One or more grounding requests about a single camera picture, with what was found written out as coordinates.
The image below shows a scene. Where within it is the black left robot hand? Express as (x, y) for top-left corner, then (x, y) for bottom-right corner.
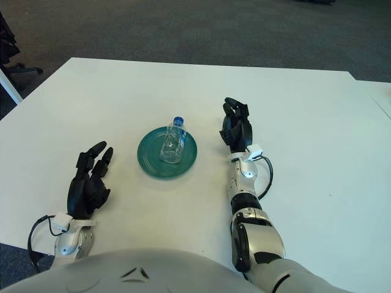
(67, 140), (114, 220)

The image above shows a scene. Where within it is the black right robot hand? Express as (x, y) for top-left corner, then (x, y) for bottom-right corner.
(219, 97), (254, 154)

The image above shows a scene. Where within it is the clear bottle with blue cap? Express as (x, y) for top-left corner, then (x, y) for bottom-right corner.
(160, 116), (187, 165)

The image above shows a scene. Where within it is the green round plate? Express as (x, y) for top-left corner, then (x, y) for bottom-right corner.
(137, 126), (199, 180)

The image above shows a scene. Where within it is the silver robot torso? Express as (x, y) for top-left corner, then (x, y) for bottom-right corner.
(0, 248), (260, 293)

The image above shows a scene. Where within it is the white desk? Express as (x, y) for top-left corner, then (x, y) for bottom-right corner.
(0, 65), (24, 104)

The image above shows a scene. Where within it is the black office chair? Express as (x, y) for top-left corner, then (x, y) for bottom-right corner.
(0, 10), (43, 89)

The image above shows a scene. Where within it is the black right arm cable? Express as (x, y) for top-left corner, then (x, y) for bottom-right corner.
(255, 155), (274, 201)

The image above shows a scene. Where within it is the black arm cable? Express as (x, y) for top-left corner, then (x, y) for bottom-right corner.
(27, 215), (70, 272)
(255, 155), (274, 201)

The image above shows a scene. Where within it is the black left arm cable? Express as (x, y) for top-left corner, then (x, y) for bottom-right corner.
(27, 215), (70, 272)

